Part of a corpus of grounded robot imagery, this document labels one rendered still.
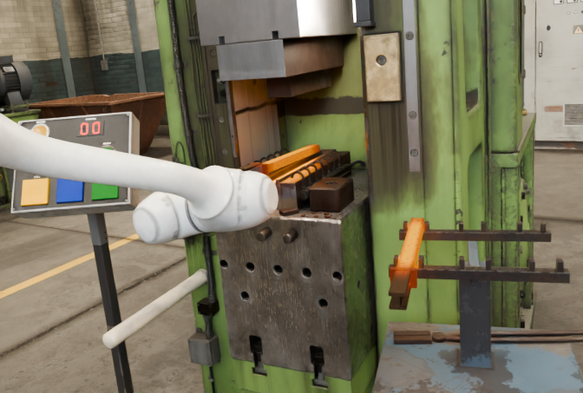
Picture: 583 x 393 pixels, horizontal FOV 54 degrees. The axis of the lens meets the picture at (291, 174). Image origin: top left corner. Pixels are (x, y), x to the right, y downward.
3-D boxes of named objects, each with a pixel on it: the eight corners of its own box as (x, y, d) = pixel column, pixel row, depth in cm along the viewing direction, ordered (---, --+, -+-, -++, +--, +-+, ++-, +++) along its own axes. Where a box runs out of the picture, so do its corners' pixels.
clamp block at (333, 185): (339, 212, 147) (337, 188, 146) (310, 211, 151) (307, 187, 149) (355, 199, 158) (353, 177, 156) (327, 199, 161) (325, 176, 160)
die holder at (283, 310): (351, 381, 151) (339, 220, 141) (229, 357, 168) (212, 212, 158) (406, 292, 199) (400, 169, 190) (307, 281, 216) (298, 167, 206)
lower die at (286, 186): (298, 210, 153) (294, 180, 151) (233, 206, 161) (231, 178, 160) (351, 173, 189) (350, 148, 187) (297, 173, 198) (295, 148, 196)
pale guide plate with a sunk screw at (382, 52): (400, 101, 145) (396, 32, 142) (366, 101, 149) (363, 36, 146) (402, 100, 147) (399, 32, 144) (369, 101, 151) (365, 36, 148)
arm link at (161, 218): (179, 229, 125) (227, 222, 119) (131, 255, 112) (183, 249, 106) (165, 182, 124) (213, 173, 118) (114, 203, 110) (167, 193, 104)
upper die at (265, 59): (285, 77, 145) (282, 39, 143) (219, 81, 154) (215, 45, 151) (344, 65, 181) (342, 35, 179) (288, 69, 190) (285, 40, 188)
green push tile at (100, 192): (117, 197, 158) (118, 172, 160) (90, 200, 158) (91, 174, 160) (119, 199, 159) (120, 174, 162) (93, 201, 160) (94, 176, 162)
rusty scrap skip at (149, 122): (120, 167, 735) (109, 101, 717) (30, 162, 835) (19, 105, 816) (182, 149, 834) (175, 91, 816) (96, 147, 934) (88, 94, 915)
